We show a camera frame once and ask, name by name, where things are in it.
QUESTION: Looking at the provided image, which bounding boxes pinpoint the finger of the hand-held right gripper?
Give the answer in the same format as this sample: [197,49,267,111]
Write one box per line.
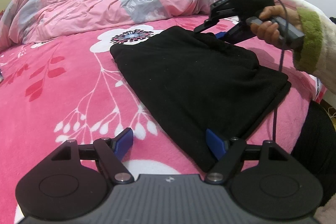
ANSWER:
[194,17,229,33]
[215,23,254,44]

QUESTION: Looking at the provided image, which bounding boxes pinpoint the person's black pants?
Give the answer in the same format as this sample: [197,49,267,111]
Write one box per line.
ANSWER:
[291,100,336,207]

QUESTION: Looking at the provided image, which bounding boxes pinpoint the pink floral bed blanket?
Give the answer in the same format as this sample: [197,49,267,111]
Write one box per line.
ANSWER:
[0,14,328,224]

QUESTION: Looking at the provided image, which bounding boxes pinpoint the person's right hand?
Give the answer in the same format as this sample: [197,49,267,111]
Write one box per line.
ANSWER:
[250,5,303,50]

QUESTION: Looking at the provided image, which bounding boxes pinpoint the black printed t-shirt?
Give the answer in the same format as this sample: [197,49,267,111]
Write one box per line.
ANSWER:
[109,25,292,173]

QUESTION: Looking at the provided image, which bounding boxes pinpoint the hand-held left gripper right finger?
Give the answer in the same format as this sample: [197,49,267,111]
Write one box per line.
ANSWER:
[204,128,291,185]

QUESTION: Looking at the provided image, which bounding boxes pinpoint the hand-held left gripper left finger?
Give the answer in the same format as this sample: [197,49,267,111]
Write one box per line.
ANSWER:
[48,127,135,185]

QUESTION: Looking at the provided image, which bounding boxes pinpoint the person's right forearm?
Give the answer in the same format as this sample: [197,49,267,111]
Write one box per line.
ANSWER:
[274,0,336,95]

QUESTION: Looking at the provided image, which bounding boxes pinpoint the white green fleece robe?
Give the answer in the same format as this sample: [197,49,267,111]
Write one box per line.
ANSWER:
[314,197,336,224]

